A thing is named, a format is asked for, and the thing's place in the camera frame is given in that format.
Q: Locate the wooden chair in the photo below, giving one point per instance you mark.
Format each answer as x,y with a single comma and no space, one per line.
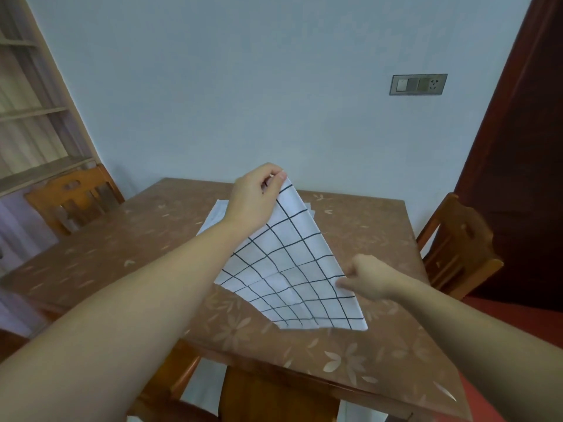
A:
462,250
74,193
173,382

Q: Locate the grey wall switch socket panel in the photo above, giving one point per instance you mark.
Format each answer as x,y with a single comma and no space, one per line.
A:
418,84

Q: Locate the person's left thumb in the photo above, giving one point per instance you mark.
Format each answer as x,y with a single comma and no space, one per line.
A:
272,182

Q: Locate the person's right forearm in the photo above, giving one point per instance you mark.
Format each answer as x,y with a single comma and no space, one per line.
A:
475,342

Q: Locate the dark red wooden door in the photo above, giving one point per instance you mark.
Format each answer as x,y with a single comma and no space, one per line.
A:
523,171

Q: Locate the person's left hand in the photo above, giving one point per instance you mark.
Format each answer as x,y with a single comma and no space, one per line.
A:
248,199

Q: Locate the light wooden shelf unit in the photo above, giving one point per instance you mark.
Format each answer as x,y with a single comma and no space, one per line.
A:
30,105

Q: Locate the white black-checked cloth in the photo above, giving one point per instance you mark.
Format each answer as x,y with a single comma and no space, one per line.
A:
299,259

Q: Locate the person's right hand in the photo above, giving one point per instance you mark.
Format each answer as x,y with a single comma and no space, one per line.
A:
371,274

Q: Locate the white folded cloth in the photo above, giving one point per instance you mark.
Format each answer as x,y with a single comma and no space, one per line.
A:
213,217

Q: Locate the person's right fingers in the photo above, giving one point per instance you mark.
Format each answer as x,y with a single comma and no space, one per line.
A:
352,286

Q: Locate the person's left forearm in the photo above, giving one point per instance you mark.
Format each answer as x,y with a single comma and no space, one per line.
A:
132,312

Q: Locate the brown floral table cover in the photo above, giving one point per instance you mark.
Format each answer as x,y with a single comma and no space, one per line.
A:
132,250

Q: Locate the wooden table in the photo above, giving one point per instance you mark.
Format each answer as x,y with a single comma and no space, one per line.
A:
277,399

